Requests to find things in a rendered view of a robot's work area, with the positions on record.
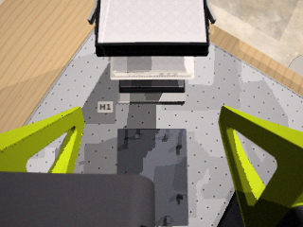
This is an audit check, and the black rectangular frame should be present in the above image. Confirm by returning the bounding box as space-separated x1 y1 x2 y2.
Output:
217 191 244 227

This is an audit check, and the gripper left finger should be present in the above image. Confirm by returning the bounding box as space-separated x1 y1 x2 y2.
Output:
0 107 84 173

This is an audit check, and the grey multiwell plate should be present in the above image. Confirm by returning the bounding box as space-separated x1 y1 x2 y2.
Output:
119 79 185 94

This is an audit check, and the grey base plate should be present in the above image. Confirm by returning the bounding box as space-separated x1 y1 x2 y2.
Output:
26 29 303 227

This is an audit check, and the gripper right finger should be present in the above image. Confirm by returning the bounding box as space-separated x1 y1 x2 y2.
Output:
219 106 303 227

